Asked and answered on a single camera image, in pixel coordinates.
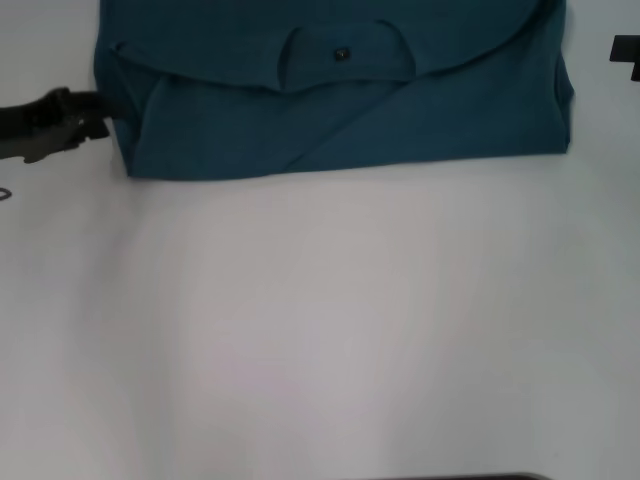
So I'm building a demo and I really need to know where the dark flat panel edge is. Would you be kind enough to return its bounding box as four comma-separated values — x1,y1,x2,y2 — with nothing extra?
344,472,546,480

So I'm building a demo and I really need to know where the teal t-shirt with pink print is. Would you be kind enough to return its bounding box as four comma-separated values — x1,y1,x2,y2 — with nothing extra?
93,0,576,180

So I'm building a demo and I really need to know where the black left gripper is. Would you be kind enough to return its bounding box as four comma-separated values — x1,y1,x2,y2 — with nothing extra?
0,87,116,165

